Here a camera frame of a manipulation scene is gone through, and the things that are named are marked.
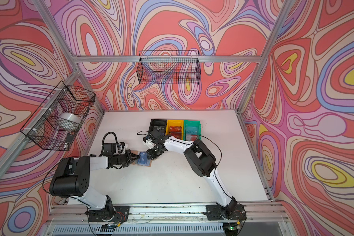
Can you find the tan leather card holder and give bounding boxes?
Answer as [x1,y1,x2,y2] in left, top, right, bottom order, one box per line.
[131,150,151,167]

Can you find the blue VIP credit card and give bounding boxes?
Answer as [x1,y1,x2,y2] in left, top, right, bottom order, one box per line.
[138,152,149,166]

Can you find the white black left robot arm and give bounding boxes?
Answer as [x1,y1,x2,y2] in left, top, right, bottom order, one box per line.
[49,149,140,214]

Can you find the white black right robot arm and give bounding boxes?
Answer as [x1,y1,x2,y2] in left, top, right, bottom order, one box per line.
[143,135,238,218]

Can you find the red cards in yellow bin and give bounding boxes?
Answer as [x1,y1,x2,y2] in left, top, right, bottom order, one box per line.
[169,126,183,139]

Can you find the black plastic bin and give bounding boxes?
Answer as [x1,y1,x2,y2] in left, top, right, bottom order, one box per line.
[148,119,167,136]

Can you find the yellow plastic bin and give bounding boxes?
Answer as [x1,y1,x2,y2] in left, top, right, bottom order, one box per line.
[166,120,184,140]

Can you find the green plastic bin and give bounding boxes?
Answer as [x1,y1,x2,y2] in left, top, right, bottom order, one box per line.
[183,120,202,141]

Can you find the white roll in basket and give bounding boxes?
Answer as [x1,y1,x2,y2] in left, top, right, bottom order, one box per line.
[56,113,81,131]

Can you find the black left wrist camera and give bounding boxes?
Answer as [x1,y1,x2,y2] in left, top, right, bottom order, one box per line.
[101,143,117,157]

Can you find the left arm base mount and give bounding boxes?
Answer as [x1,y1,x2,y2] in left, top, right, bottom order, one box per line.
[85,206,130,223]

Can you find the black wire basket left wall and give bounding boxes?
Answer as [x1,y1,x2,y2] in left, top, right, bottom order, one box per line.
[20,82,96,151]

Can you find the black wire basket wall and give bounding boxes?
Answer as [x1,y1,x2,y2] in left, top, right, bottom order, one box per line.
[20,82,96,151]
[136,50,201,85]

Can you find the black wire basket back wall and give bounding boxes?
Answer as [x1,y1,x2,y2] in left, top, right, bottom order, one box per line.
[136,50,201,85]

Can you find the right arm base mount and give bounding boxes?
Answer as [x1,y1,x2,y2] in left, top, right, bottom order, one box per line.
[203,204,247,221]

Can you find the front aluminium rail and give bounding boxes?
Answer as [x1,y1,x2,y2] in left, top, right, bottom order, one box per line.
[47,202,290,225]

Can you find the aluminium frame post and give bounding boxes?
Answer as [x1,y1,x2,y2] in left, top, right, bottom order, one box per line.
[237,0,296,114]

